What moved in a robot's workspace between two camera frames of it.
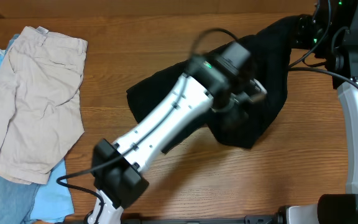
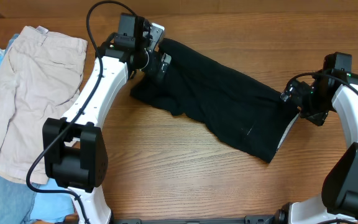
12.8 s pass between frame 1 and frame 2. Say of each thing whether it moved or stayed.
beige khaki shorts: stayed
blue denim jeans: stayed
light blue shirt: stayed
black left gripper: moved
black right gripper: moved
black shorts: moved
